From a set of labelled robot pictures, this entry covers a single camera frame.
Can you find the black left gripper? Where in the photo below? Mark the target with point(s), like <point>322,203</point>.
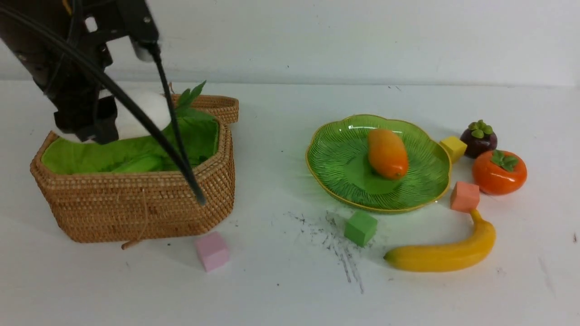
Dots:
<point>74,92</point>

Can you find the white radish with green leaves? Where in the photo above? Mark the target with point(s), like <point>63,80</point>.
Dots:
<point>154,105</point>

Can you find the orange yellow mango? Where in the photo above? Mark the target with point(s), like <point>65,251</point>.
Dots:
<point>387,154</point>

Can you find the purple mangosteen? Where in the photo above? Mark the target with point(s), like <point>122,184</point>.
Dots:
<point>479,137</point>

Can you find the yellow banana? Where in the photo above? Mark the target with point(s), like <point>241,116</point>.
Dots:
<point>446,257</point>

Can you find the orange persimmon with green calyx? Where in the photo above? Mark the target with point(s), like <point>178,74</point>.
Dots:
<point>499,172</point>

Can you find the green cucumber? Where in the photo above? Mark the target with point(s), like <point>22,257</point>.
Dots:
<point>147,163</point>

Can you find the woven rattan basket green lining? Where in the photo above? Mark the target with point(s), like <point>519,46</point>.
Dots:
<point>103,208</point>

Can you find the woven rattan basket lid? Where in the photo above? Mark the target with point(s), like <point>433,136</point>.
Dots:
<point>191,101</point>

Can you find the pink foam cube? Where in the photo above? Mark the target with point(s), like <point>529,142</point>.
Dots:
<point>212,251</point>

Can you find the green glass leaf plate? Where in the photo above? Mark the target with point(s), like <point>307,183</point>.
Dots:
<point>337,157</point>

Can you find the green foam cube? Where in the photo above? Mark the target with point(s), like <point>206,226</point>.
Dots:
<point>360,228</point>

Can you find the yellow foam cube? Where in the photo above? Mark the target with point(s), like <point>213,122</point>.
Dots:
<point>454,147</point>

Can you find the salmon orange foam cube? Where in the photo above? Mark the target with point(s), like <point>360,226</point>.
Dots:
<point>465,197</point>

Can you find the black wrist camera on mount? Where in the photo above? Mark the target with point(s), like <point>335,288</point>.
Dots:
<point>116,19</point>

